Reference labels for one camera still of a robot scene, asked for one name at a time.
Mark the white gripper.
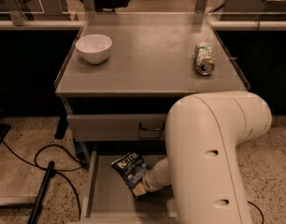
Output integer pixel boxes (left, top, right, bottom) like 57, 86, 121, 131
133, 158, 172, 198

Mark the blue Kettle chip bag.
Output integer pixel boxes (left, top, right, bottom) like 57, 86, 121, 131
111, 151, 150, 197

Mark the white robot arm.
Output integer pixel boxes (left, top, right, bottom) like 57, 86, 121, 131
144, 91, 272, 224

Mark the open middle drawer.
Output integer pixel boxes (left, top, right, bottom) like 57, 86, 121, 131
80, 151, 178, 224

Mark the closed top drawer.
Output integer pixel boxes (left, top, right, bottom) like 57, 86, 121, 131
67, 114, 166, 141

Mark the grey drawer cabinet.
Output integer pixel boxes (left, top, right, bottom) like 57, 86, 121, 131
54, 12, 251, 224

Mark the black bar on floor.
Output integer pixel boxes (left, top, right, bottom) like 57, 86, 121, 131
27, 161, 55, 224

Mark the white ceramic bowl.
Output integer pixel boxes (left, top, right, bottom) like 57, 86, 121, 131
75, 35, 112, 64

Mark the crushed green soda can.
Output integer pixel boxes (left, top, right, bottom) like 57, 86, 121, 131
195, 42, 215, 76

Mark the black floor cable left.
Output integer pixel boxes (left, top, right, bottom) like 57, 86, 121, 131
0, 133, 90, 221

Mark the black floor cable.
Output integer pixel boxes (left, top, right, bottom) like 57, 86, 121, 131
0, 133, 90, 221
247, 201, 265, 224

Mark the black drawer handle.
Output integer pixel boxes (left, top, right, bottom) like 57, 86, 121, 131
138, 123, 165, 132

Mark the black floor cable right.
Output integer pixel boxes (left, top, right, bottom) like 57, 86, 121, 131
247, 201, 265, 224

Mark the white horizontal rail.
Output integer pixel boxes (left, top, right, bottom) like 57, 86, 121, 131
0, 20, 286, 31

